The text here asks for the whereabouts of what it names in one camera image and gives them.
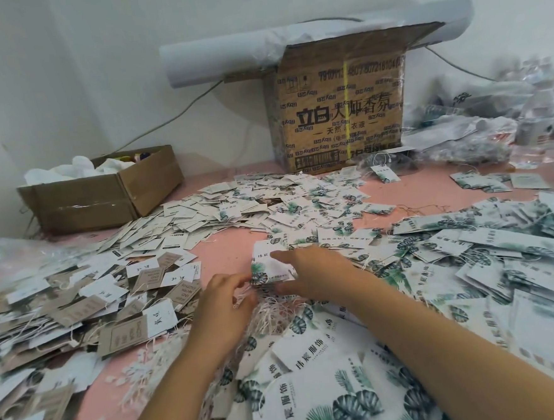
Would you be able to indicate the person's right hand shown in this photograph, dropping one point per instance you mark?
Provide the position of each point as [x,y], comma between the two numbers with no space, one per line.
[319,273]

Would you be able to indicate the white crumpled material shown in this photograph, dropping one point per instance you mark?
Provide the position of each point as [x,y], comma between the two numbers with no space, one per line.
[77,169]

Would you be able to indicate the small open cardboard box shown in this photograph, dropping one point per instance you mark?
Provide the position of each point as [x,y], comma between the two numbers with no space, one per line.
[99,190]

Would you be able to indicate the person's left hand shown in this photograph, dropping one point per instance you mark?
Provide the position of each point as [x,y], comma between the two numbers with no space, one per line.
[218,316]

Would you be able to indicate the pile of green leaf tags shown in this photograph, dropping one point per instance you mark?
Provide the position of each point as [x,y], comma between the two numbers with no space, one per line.
[491,292]

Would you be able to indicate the person's left forearm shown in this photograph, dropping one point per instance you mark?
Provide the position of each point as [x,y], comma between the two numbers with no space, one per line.
[173,413]

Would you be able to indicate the white roll in plastic wrap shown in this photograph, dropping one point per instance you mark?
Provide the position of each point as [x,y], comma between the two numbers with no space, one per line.
[223,52]

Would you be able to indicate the large printed cardboard box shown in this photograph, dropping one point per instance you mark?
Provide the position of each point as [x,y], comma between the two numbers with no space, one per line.
[341,108]

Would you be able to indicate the heap of small tags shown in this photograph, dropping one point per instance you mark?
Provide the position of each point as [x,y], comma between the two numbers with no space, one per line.
[239,202]

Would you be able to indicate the pile of brown white tags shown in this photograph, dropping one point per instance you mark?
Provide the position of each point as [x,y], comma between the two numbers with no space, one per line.
[58,327]

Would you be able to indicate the person's right forearm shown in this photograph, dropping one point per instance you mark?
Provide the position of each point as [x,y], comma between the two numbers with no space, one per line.
[472,355]

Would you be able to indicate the heap of clear plastic bags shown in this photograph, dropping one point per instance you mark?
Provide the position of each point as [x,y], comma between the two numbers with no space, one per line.
[493,121]

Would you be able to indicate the clear plastic bag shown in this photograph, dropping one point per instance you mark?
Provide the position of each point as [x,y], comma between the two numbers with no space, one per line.
[20,256]

